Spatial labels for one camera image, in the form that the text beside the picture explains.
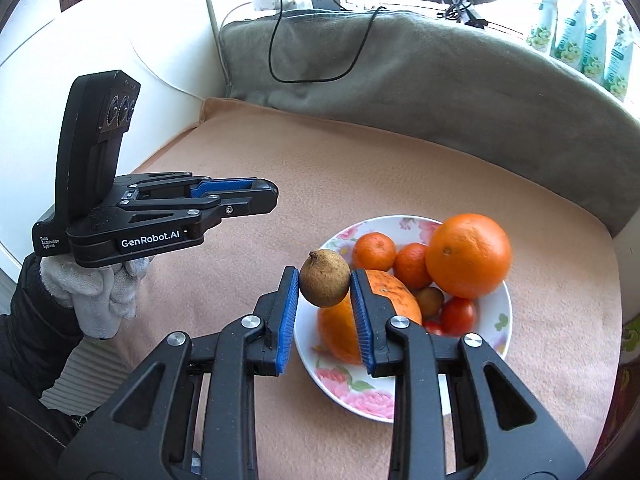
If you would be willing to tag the brown longan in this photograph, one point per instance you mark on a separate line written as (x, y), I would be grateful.
(325, 277)
(430, 300)

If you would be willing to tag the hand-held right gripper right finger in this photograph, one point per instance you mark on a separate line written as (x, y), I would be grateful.
(362, 330)

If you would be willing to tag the grey blanket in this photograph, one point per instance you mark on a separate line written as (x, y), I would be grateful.
(450, 85)

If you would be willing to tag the teal floral refill pouch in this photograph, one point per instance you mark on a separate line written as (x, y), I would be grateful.
(620, 65)
(542, 20)
(595, 50)
(570, 35)

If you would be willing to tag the black phone holder clamp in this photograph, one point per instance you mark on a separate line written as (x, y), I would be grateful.
(465, 10)

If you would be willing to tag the person's left forearm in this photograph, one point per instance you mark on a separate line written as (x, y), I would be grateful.
(35, 340)

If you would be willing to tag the red cherry tomato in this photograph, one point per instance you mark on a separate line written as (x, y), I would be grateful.
(432, 328)
(457, 315)

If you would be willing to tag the small mandarin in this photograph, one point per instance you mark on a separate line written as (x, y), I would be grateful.
(412, 265)
(374, 251)

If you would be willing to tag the person's white ribbed sweater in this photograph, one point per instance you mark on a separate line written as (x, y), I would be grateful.
(85, 375)

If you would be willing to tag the floral white bowl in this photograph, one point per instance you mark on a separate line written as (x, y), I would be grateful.
(490, 320)

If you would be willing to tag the person's left hand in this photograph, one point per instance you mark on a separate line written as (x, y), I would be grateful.
(95, 305)

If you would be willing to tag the large dimpled orange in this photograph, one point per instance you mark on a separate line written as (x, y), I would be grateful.
(395, 295)

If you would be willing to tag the smooth round orange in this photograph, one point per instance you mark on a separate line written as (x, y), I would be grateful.
(468, 255)

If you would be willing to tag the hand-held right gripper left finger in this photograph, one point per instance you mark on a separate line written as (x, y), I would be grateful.
(287, 325)

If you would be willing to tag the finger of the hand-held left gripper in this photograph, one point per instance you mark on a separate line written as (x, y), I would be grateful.
(225, 185)
(250, 200)

